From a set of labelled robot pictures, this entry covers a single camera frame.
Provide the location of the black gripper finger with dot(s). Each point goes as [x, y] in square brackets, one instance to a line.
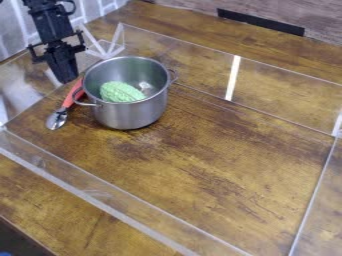
[62, 62]

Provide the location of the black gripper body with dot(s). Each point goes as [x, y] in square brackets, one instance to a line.
[54, 27]

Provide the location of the pink handled metal spoon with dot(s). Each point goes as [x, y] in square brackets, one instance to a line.
[58, 118]

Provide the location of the stainless steel pot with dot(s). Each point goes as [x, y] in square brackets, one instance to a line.
[148, 76]

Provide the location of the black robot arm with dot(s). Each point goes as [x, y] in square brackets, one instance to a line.
[69, 4]

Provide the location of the green bumpy toy gourd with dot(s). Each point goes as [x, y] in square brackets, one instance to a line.
[117, 91]

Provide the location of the black strip on table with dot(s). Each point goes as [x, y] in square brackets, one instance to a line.
[261, 22]

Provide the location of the clear acrylic corner bracket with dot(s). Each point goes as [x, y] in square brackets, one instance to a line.
[101, 48]

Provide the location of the clear acrylic tray enclosure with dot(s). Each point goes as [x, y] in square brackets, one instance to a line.
[233, 176]

